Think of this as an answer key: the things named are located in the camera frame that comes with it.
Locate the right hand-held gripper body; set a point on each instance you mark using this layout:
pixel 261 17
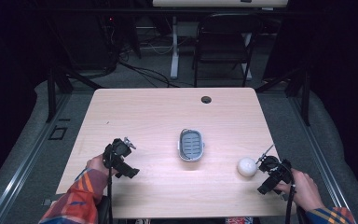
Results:
pixel 275 174

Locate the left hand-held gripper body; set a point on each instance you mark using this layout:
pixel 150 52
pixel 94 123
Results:
pixel 120 161

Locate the white round soap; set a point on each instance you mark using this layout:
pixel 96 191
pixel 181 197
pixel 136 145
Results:
pixel 247 167

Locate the grey oval soap dish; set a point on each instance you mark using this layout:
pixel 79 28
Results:
pixel 191 145

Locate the person's left hand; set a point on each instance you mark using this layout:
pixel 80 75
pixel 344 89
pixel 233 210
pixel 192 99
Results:
pixel 97 163

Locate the person's right hand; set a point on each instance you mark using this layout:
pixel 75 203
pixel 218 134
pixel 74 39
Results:
pixel 304 189

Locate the red patterned item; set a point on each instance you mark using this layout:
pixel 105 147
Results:
pixel 238 220

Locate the black metal stand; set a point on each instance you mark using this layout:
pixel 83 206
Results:
pixel 304 93
pixel 52 93

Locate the black folding chair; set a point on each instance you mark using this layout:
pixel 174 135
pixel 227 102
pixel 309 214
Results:
pixel 222 43

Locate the white desk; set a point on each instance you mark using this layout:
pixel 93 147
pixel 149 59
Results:
pixel 217 3

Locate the metal floor rail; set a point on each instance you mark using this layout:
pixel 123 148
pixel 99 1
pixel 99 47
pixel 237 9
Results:
pixel 21 168
pixel 317 149

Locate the black rectangular floor frame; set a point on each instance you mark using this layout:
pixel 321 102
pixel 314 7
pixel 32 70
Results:
pixel 57 133

